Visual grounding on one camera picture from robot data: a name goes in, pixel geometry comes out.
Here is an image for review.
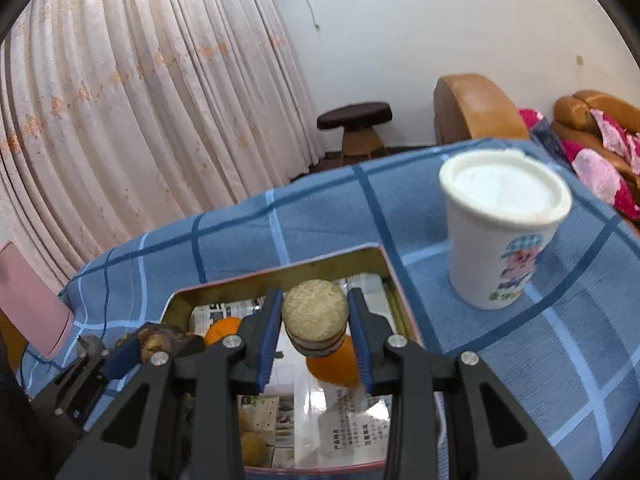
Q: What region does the brown wooden furniture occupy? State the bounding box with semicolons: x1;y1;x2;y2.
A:
0;310;27;376

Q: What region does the air conditioner power cable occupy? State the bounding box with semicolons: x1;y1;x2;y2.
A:
295;0;321;32

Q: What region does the large orange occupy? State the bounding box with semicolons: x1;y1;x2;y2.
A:
306;335;362;387

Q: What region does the dark round wooden stool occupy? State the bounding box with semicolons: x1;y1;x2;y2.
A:
317;102;393;167

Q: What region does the brown leather armchair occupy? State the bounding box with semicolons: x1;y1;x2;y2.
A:
433;74;531;146

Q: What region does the pink tin box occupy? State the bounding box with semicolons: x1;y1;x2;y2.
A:
161;244;441;480

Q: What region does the pink floral cushion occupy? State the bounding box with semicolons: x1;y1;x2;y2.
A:
517;108;547;137
572;149;637;211

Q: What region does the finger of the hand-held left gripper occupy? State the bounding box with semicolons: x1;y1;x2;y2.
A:
30;334;143;431

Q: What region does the pink floral curtain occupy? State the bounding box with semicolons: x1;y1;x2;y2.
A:
0;0;326;291

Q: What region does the small orange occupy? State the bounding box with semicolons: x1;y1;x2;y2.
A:
204;317;243;348

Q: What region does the blue plaid bed sheet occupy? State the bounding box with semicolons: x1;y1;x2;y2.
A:
20;136;640;480

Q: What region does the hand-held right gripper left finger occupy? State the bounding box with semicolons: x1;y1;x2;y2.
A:
55;289;284;480

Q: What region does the white lidded paper cup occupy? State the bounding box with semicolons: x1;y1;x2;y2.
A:
439;149;573;311

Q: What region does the brown leather sofa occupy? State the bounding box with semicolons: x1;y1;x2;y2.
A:
552;90;640;221

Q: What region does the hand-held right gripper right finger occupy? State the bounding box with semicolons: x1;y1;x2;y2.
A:
347;287;571;480

